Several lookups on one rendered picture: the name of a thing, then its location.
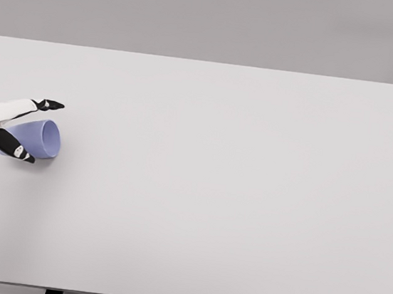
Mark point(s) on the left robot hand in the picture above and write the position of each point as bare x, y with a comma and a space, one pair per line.
5, 111

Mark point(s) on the lavender blue cup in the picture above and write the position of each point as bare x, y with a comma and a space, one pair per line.
48, 137

